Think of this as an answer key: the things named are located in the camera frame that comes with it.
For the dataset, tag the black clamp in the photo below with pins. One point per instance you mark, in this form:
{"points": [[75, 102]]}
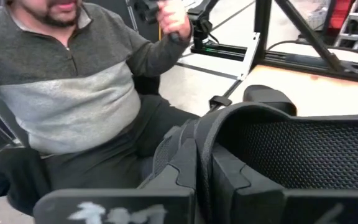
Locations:
{"points": [[220, 101]]}

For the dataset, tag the silver metal ladder frame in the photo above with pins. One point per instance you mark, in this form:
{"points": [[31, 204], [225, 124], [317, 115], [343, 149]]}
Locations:
{"points": [[357, 25]]}

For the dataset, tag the black aluminium table frame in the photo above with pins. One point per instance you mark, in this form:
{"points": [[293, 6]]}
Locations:
{"points": [[309, 60]]}

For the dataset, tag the red plastic container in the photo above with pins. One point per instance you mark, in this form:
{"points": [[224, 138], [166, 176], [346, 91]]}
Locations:
{"points": [[340, 15]]}

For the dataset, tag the person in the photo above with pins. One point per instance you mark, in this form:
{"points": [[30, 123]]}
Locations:
{"points": [[67, 102]]}

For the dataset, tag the person's hand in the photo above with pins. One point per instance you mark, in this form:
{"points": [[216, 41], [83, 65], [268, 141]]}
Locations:
{"points": [[176, 18]]}

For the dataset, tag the white metal bracket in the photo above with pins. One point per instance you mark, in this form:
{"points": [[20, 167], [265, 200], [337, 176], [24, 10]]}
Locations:
{"points": [[250, 56]]}

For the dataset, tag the black office chair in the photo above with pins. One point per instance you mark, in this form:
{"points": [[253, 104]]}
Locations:
{"points": [[8, 174]]}

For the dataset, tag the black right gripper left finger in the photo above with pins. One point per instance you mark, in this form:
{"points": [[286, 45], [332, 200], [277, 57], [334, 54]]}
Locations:
{"points": [[166, 205]]}

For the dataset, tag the black rubber slide sandal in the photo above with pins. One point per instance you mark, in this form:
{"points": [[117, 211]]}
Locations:
{"points": [[306, 155], [266, 96]]}

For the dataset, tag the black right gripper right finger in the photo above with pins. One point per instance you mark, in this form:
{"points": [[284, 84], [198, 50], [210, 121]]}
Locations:
{"points": [[259, 205]]}

